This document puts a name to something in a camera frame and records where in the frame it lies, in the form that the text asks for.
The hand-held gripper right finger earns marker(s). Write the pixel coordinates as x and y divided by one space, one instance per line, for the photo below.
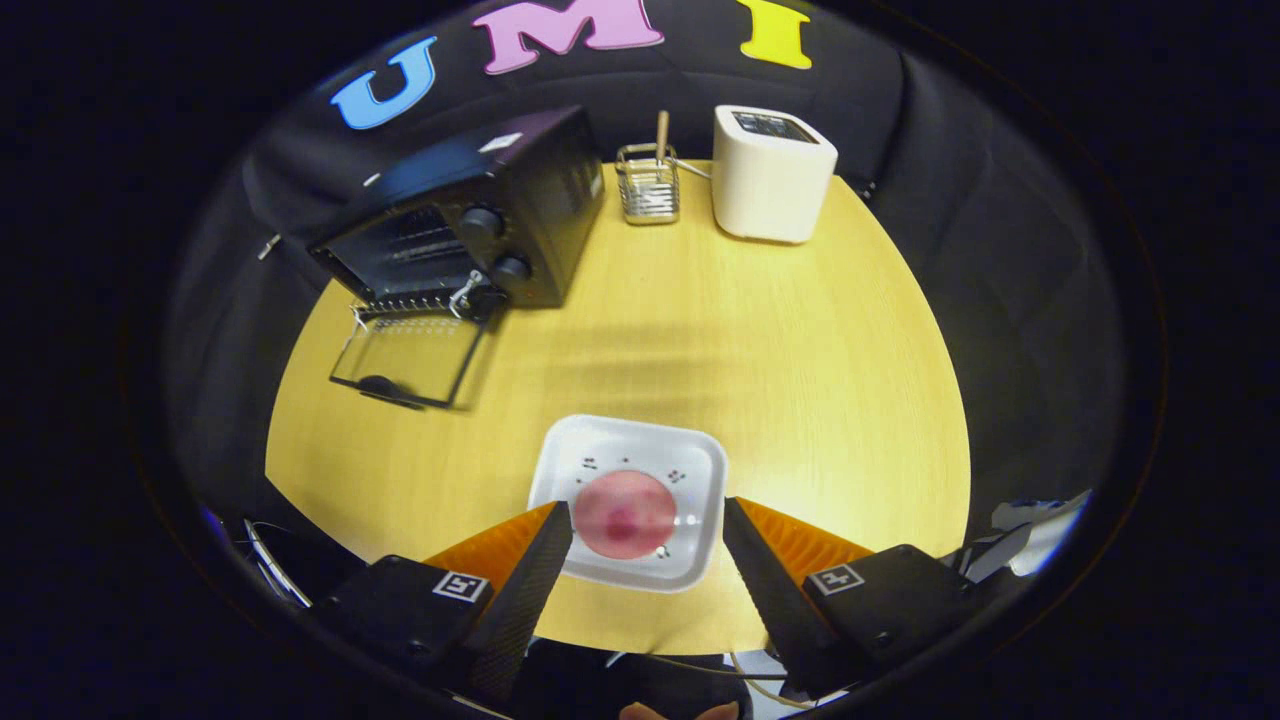
770 590

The wooden stick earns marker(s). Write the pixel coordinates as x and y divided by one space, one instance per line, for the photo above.
662 135

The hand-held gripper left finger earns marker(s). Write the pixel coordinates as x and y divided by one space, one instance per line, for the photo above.
520 600

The white square plate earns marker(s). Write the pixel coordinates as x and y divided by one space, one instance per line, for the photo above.
640 440

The silver metal clip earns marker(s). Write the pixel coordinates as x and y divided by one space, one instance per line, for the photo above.
268 246

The white crumpled cloth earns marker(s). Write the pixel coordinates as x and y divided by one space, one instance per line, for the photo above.
1040 530

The white boxy toaster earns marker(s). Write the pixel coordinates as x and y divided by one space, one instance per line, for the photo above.
770 190

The black toaster oven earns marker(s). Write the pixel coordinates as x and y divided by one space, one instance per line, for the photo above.
540 200

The pink round meat slice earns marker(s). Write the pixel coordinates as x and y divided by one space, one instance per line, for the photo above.
625 515

